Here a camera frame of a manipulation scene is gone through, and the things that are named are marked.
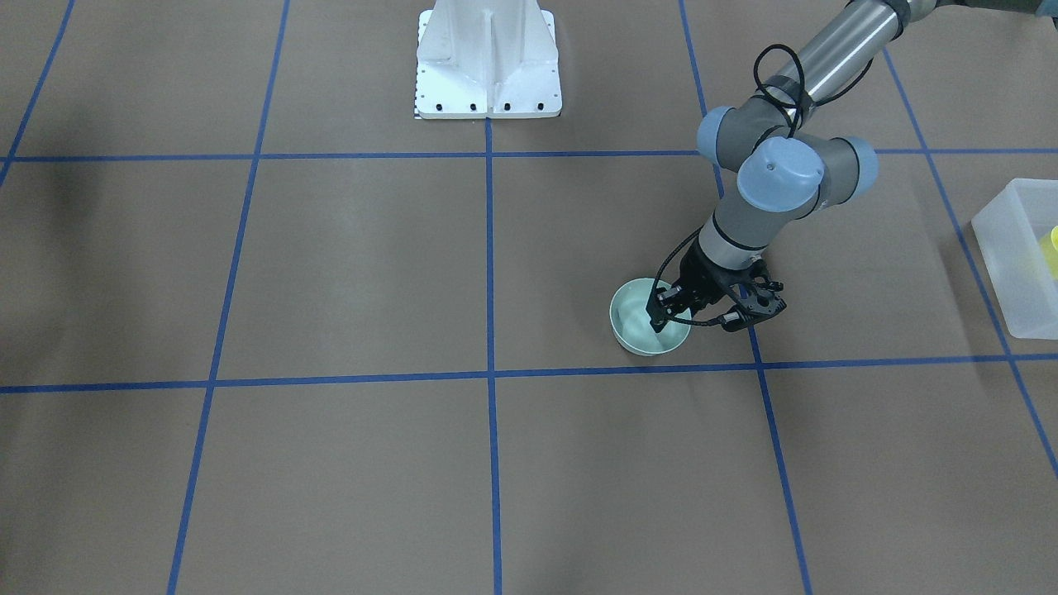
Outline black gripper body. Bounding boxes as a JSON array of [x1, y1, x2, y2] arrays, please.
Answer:
[[670, 247, 732, 315]]

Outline mint green bowl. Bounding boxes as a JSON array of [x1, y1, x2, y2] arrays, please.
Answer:
[[609, 278, 690, 357]]

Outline yellow plastic cup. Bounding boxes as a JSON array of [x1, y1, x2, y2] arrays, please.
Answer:
[[1038, 226, 1058, 281]]

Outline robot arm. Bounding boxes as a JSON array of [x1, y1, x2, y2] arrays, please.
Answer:
[[645, 1, 944, 333]]

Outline clear plastic storage box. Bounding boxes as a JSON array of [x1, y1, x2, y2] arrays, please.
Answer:
[[971, 179, 1057, 341]]

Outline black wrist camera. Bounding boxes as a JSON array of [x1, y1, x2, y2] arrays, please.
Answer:
[[717, 259, 787, 332]]

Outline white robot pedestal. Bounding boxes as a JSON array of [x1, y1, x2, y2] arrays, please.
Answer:
[[413, 1, 563, 120]]

